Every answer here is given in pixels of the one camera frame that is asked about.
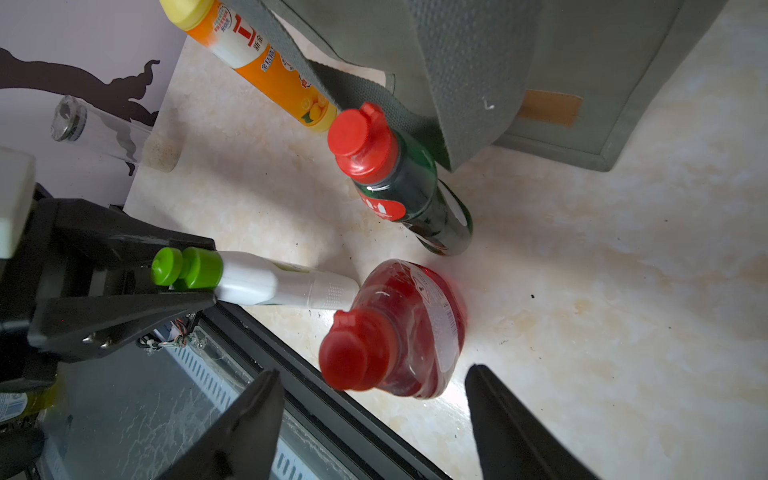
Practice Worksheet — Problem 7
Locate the grey-green shopping bag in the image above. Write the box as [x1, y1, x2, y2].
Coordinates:
[234, 1, 724, 172]

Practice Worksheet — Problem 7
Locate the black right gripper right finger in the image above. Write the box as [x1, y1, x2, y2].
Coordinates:
[465, 364, 596, 479]

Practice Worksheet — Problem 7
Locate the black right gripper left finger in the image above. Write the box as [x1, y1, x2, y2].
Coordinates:
[160, 370, 285, 480]

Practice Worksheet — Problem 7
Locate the white bottle green cap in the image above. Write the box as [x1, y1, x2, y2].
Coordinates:
[151, 247, 359, 311]

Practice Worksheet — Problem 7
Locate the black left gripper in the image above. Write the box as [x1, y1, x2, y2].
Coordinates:
[1, 187, 216, 393]

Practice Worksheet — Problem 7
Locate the clear glass jar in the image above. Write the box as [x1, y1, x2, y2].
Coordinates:
[51, 95, 181, 177]

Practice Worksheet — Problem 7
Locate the dark green bottle red cap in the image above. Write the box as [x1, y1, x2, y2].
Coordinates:
[327, 103, 473, 256]

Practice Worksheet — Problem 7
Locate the orange bottle yellow cap rear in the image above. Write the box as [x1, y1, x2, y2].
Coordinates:
[160, 0, 337, 132]

